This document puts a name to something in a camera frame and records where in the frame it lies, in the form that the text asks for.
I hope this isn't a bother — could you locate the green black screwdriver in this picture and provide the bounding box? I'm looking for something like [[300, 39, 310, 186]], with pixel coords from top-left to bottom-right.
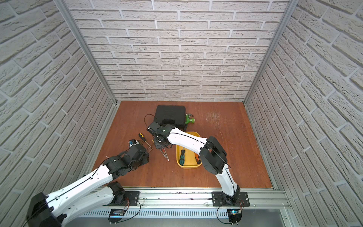
[[179, 149, 185, 166]]

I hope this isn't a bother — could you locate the orange screwdriver long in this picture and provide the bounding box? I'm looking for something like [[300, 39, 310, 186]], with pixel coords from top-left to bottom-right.
[[195, 154, 201, 165]]

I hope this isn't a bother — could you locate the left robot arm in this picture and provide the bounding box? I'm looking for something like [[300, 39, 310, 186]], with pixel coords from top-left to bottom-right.
[[26, 144, 149, 227]]

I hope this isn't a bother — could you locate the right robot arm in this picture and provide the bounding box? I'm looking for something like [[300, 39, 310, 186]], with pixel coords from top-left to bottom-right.
[[147, 122, 240, 204]]

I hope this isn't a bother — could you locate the black yellow slim screwdriver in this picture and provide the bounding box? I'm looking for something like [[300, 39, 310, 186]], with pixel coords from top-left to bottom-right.
[[139, 133, 152, 151]]

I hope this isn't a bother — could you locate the yellow storage box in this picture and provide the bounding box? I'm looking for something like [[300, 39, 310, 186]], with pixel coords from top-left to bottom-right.
[[176, 145, 202, 169]]

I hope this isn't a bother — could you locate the black plastic tool case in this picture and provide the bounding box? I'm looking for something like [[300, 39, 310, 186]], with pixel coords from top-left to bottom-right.
[[154, 105, 186, 129]]

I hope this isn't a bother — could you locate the green hose nozzle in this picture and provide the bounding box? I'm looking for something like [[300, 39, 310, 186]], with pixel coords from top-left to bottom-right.
[[185, 113, 195, 124]]

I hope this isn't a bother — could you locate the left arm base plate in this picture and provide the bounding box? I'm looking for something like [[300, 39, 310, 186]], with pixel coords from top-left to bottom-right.
[[108, 191, 140, 207]]

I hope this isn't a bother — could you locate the aluminium front rail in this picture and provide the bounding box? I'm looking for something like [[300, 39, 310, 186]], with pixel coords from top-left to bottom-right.
[[124, 187, 292, 210]]

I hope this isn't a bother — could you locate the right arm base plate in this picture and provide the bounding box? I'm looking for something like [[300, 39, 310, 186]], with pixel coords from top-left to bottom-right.
[[211, 191, 250, 207]]

